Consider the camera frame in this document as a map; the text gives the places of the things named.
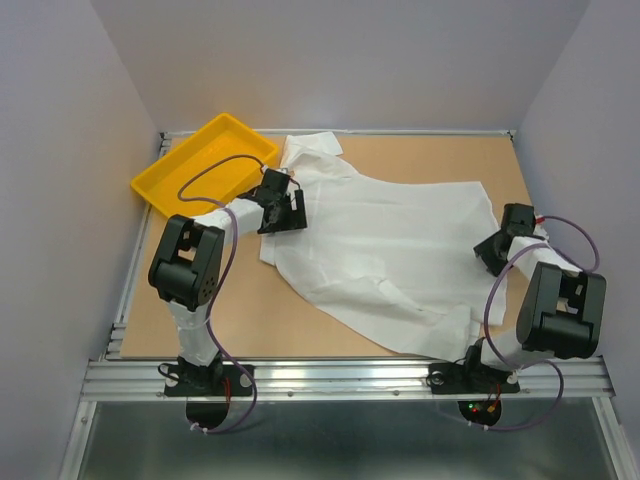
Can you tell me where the white long sleeve shirt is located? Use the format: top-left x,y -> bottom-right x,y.
260,132 -> 498,361

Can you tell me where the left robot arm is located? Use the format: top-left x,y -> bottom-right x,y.
148,186 -> 307,394

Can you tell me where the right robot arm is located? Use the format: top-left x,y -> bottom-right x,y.
460,236 -> 607,390

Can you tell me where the yellow plastic tray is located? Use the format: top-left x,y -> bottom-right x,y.
131,113 -> 279,217

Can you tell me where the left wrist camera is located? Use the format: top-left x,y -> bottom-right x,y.
260,168 -> 291,195

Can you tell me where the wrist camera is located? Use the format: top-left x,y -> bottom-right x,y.
501,203 -> 536,237
260,168 -> 291,195

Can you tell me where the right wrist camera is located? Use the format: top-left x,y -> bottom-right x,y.
501,203 -> 536,237

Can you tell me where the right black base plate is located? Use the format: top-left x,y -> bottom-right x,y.
426,362 -> 520,395

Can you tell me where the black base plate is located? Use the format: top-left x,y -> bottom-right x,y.
426,362 -> 520,395
157,362 -> 252,398

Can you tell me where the aluminium back rail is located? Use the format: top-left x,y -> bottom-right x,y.
159,128 -> 516,144

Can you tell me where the aluminium rail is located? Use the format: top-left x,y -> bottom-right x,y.
102,132 -> 174,360
80,357 -> 615,402
159,128 -> 516,144

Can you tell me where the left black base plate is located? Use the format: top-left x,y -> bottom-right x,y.
157,362 -> 252,398

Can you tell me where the aluminium left side rail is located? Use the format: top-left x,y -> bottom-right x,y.
102,132 -> 174,360

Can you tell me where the aluminium front rail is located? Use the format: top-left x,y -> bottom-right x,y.
80,357 -> 615,402

